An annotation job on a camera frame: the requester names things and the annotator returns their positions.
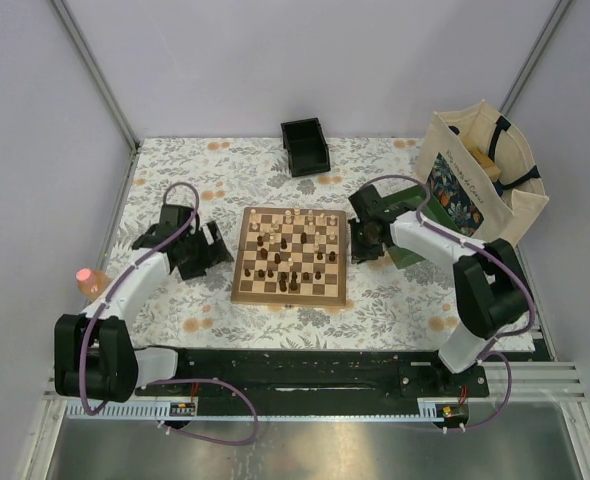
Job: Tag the wooden box in bag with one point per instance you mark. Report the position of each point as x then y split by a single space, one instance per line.
483 160

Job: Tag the floral table mat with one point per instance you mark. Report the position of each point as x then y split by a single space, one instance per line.
387 308

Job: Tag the black plastic bin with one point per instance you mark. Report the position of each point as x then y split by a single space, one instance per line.
306 147

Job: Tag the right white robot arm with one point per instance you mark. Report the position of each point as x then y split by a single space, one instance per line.
491 290

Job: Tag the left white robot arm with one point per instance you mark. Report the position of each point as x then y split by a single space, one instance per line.
93 348

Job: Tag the cream canvas tote bag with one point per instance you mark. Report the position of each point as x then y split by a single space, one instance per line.
480 208

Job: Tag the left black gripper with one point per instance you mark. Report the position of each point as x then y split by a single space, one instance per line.
214 253

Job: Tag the pink capped bottle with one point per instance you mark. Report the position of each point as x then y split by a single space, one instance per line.
92 283

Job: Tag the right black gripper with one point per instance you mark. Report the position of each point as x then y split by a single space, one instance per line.
359 254

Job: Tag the green metal tray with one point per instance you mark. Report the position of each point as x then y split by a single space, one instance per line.
434 237

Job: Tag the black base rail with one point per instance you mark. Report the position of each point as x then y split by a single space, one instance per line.
409 374

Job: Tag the white slotted cable duct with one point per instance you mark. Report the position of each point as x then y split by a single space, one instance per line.
276 408

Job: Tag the wooden chess board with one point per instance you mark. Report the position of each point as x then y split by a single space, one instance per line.
291 256

